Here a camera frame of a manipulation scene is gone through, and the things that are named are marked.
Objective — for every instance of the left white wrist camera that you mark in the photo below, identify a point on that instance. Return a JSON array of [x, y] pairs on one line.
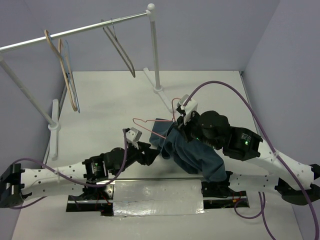
[[132, 137]]

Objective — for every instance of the blue t shirt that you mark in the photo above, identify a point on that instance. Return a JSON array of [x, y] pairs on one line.
[[193, 157]]

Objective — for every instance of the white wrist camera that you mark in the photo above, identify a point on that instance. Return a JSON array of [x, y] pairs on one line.
[[185, 107], [132, 137]]

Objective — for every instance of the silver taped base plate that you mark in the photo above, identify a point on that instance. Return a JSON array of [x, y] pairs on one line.
[[140, 198]]

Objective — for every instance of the grey plastic hanger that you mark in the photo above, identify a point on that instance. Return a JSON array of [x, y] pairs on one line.
[[111, 34]]

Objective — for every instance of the wooden hanger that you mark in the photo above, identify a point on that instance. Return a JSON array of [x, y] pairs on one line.
[[65, 67]]

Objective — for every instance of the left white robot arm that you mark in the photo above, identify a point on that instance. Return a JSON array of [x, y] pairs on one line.
[[18, 184]]

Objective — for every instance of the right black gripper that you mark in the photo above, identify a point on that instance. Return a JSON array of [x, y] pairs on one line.
[[194, 116]]

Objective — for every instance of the white clothes rack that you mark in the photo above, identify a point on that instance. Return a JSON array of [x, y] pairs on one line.
[[52, 119]]

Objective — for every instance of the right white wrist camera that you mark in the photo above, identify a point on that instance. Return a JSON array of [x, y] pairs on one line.
[[185, 107]]

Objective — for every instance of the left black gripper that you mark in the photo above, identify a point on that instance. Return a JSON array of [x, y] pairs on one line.
[[150, 154]]

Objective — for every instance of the blue wire hanger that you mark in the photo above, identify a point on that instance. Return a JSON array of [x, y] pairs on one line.
[[66, 51]]

